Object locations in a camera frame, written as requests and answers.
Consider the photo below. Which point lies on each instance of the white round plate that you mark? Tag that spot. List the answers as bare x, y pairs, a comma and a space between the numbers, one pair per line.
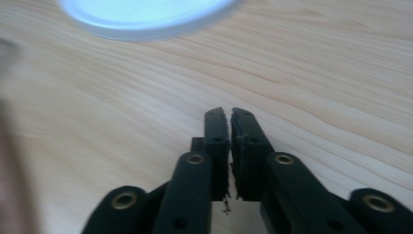
146, 16

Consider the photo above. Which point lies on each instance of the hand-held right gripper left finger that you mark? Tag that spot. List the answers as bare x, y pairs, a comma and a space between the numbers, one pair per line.
217, 152

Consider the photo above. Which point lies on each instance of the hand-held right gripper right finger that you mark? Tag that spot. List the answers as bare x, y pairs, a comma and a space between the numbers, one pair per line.
250, 156

